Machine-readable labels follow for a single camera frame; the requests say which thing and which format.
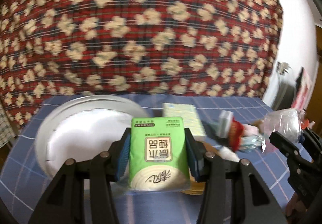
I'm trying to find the clear bag of white stuffing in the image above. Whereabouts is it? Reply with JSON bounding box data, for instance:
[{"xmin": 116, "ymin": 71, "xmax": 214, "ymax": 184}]
[{"xmin": 258, "ymin": 108, "xmax": 302, "ymax": 153}]

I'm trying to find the green tissue pack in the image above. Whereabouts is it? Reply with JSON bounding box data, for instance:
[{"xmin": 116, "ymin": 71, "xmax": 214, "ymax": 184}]
[{"xmin": 128, "ymin": 117, "xmax": 190, "ymax": 192}]

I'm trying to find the fluffy pink soft item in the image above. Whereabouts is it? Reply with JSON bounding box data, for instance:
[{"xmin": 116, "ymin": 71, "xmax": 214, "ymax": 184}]
[{"xmin": 243, "ymin": 124, "xmax": 260, "ymax": 136}]

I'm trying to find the pink white plastic bag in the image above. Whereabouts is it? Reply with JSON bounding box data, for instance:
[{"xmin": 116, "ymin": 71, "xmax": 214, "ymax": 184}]
[{"xmin": 292, "ymin": 67, "xmax": 312, "ymax": 110}]

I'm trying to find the light blue wipes packet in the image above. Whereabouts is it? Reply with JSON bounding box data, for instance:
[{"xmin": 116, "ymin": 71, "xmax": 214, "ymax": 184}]
[{"xmin": 240, "ymin": 135, "xmax": 265, "ymax": 150}]

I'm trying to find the red gold embroidered pouch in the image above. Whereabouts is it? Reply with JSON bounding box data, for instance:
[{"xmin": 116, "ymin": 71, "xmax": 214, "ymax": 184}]
[{"xmin": 228, "ymin": 118, "xmax": 244, "ymax": 152}]

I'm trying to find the white black striped eraser block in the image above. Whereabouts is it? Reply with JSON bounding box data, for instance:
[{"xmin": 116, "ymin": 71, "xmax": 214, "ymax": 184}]
[{"xmin": 217, "ymin": 111, "xmax": 234, "ymax": 139}]

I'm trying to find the yellow patterned tissue box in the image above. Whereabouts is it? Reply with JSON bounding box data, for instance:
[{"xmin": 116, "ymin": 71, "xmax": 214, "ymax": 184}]
[{"xmin": 163, "ymin": 103, "xmax": 206, "ymax": 140}]

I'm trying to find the red plaid bear blanket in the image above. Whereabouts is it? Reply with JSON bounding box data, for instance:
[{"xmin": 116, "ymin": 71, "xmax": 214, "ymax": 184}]
[{"xmin": 1, "ymin": 0, "xmax": 283, "ymax": 128}]

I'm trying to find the white wall charger plug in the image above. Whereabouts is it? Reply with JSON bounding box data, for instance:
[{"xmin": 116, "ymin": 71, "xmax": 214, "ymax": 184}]
[{"xmin": 276, "ymin": 62, "xmax": 289, "ymax": 75}]

